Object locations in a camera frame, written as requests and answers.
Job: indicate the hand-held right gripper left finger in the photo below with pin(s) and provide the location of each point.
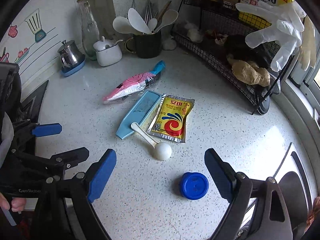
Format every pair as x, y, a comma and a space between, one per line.
102, 177

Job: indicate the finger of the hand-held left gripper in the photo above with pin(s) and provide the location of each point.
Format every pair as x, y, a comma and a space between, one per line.
72, 157
47, 130

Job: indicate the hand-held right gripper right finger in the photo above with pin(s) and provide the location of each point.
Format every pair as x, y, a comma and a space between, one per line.
220, 177

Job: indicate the blue bottle cap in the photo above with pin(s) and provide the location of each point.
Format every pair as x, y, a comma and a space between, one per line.
194, 185

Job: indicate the person's left hand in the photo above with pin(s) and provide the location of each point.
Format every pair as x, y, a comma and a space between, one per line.
17, 203

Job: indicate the black gas stove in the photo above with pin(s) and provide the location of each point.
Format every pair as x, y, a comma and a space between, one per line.
36, 100

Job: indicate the white plastic spoon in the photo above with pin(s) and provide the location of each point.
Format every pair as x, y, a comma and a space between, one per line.
162, 151

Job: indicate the blue saucer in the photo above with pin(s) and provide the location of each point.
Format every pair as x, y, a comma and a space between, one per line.
75, 70

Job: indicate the yellow foil packet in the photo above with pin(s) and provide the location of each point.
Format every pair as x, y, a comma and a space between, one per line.
172, 120

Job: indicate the light blue plastic case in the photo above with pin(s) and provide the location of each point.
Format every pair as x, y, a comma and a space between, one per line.
140, 112

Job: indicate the stainless steel sink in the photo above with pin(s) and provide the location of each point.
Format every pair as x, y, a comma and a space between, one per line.
295, 192

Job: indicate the small steel teapot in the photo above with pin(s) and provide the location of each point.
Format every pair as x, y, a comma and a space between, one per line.
70, 55

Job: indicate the dark round lid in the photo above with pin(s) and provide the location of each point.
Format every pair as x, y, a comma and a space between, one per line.
264, 106

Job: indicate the pink blue plastic wrapper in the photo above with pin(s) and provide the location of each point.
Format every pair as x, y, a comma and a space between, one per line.
132, 83

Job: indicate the white ceramic sugar bowl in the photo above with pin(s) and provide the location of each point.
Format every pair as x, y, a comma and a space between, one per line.
108, 55

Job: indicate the orange brown scrubber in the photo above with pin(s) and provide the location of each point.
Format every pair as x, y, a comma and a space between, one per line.
315, 210

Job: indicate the tall clear glass bottle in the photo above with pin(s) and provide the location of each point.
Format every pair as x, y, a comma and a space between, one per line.
88, 32

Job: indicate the ginger root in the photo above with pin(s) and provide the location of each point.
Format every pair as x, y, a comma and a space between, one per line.
250, 73

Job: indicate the white rice paddle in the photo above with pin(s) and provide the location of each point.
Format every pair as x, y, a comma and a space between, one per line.
137, 20
122, 25

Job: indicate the dark green mug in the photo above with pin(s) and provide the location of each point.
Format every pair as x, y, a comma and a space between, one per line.
148, 46

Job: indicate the black plastic bag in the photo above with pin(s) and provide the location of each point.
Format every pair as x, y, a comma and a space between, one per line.
240, 47

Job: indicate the garlic head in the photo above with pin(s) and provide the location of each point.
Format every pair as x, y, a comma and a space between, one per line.
170, 45
195, 33

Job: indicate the translucent white disposable glove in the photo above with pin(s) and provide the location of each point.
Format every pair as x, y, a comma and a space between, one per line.
282, 35

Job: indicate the cream rubber glove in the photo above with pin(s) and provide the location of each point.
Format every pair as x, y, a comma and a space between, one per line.
308, 47

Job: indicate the bundle of metal chopsticks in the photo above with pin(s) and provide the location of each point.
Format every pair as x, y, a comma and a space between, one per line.
149, 10

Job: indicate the cream rice paddle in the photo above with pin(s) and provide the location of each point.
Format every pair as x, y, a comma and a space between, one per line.
167, 17

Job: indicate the cartoon kitchen wall sticker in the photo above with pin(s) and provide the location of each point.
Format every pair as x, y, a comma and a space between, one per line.
36, 27

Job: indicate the window frame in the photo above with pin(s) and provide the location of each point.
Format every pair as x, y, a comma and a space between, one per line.
300, 100

